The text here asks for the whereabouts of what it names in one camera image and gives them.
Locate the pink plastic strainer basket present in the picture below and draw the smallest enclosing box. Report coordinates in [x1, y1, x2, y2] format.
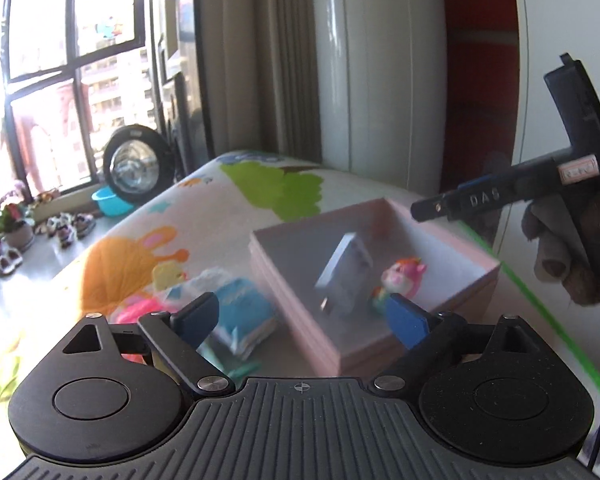
[110, 294, 174, 365]

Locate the pink pig toy figure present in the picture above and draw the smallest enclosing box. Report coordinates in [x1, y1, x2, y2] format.
[370, 257, 428, 313]

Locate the blue tissue packet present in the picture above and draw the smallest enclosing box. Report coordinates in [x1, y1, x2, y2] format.
[197, 269, 279, 360]

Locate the white power adapter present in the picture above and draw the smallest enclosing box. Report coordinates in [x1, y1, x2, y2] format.
[314, 232, 373, 315]

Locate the gloved right hand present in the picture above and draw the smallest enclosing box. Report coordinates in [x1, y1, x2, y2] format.
[521, 195, 600, 307]

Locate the colourful cartoon play mat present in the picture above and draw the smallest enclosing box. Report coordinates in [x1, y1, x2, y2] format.
[0, 148, 600, 480]

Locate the pink cardboard box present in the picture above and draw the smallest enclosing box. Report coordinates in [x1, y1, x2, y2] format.
[249, 200, 500, 377]

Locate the blue plastic basin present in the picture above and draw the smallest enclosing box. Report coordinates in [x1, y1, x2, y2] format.
[91, 186, 134, 218]

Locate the washing machine door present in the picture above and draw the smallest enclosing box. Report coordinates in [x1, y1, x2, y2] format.
[102, 124, 175, 205]

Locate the flower pot with orchids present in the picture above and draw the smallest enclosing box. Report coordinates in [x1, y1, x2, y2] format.
[0, 191, 34, 252]

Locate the beige curtain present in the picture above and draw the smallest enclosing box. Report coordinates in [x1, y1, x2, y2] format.
[196, 0, 322, 162]

